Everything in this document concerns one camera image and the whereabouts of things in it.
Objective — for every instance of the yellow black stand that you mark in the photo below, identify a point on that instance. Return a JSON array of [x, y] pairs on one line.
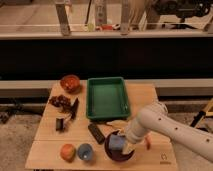
[[207, 111]]

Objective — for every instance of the green plastic tray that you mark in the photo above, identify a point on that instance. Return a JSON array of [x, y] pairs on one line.
[[107, 99]]

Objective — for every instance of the orange carrot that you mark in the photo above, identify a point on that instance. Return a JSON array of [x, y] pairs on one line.
[[148, 142]]

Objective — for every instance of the dark grapes bunch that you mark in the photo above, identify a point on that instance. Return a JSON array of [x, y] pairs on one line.
[[60, 101]]

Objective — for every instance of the purple bowl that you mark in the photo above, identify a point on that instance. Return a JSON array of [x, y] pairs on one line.
[[115, 155]]

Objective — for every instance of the blue sponge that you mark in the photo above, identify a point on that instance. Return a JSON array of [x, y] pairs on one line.
[[116, 142]]

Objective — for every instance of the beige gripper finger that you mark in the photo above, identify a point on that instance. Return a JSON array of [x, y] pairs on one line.
[[128, 148]]

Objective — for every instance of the red-brown bowl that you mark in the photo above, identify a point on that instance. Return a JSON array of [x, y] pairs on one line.
[[70, 83]]

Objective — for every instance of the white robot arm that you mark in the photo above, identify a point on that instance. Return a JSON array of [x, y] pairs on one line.
[[153, 117]]

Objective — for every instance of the orange red apple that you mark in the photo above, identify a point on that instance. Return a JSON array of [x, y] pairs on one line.
[[67, 152]]

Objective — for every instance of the small blue cup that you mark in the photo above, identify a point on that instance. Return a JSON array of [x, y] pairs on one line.
[[85, 152]]

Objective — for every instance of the black remote control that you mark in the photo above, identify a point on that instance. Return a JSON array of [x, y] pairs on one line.
[[96, 133]]

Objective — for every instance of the person in background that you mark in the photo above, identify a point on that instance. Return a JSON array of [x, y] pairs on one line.
[[137, 9]]

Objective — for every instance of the wooden spatula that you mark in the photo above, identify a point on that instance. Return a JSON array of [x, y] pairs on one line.
[[117, 124]]

